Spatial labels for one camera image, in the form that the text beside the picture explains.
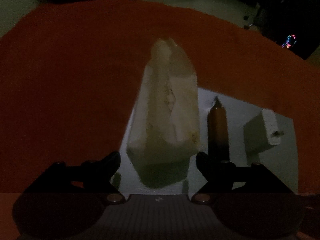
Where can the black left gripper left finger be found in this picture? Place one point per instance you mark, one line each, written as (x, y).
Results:
(65, 201)

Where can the red table cloth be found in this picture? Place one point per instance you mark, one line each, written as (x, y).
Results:
(70, 74)

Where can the white power adapter plug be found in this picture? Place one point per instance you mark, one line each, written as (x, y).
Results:
(262, 132)

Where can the brown lip balm tube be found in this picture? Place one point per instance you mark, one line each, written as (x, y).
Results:
(217, 130)

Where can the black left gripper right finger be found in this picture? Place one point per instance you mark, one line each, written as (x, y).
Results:
(254, 203)

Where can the black office chair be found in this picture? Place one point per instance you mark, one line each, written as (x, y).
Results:
(291, 24)

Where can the white flat board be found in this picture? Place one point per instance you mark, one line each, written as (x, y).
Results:
(282, 160)

